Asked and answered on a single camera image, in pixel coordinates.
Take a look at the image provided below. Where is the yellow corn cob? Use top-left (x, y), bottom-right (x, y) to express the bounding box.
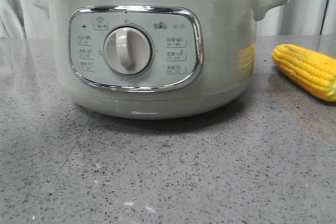
top-left (272, 44), bottom-right (335, 102)

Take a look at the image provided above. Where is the pale green electric cooking pot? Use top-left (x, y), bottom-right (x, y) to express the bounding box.
top-left (33, 0), bottom-right (289, 120)

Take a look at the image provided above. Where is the grey white curtain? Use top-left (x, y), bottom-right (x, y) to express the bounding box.
top-left (1, 0), bottom-right (335, 39)

